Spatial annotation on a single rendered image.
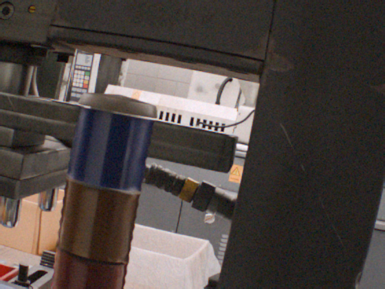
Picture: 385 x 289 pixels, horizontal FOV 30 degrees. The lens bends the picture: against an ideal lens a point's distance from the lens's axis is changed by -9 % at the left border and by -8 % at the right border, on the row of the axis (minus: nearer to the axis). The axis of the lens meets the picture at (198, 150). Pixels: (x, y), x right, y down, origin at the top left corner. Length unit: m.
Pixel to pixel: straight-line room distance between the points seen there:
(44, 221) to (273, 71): 2.47
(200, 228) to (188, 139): 4.56
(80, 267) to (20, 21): 0.29
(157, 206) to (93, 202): 4.82
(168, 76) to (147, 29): 6.55
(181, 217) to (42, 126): 4.56
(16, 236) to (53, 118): 2.38
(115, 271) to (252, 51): 0.24
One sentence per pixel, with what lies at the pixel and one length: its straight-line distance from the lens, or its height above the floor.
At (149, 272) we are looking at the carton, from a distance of 2.86.
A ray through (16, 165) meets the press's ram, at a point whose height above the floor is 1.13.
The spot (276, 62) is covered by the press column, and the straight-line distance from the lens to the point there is 0.54.
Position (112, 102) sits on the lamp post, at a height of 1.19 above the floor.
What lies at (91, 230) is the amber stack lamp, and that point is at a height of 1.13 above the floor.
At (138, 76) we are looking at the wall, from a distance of 7.21.
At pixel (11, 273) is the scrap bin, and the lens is 0.90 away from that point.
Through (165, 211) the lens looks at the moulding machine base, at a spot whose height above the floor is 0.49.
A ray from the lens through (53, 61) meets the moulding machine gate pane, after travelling 5.36.
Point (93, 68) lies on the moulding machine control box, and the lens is 5.12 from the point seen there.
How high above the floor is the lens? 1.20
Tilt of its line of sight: 3 degrees down
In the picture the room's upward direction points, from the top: 11 degrees clockwise
